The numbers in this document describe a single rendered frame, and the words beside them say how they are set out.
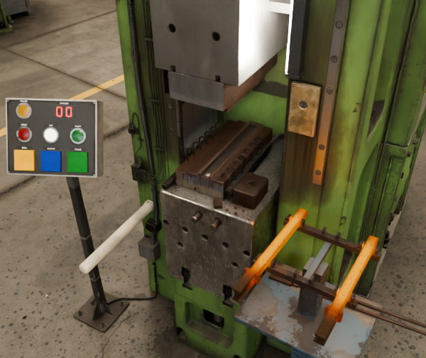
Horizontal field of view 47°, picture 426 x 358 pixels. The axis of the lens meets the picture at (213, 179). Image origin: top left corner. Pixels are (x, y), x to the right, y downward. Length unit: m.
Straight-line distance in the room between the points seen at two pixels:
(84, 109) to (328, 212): 0.94
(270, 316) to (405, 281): 1.33
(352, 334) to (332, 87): 0.77
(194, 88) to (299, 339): 0.85
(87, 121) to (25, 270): 1.33
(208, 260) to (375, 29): 1.01
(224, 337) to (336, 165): 1.00
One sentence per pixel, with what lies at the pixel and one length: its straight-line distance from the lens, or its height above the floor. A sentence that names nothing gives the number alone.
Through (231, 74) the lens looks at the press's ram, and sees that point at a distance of 1.47.
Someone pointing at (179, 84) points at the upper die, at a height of 1.33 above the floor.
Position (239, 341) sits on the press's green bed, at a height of 0.23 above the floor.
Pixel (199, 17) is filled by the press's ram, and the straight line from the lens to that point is 1.46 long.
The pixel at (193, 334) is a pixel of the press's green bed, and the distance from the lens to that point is 2.32.
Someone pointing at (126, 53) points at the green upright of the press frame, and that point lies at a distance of 1.86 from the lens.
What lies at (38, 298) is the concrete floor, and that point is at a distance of 2.78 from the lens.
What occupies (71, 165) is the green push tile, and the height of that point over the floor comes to 1.00.
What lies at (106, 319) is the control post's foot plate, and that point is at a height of 0.01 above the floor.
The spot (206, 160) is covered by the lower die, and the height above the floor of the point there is 0.99.
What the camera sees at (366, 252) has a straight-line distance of 1.52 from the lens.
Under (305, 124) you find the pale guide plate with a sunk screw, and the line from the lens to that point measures 1.58.
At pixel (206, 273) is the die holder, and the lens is 1.94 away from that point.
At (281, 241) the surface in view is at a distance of 1.51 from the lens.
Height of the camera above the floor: 2.00
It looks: 36 degrees down
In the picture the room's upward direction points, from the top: 1 degrees counter-clockwise
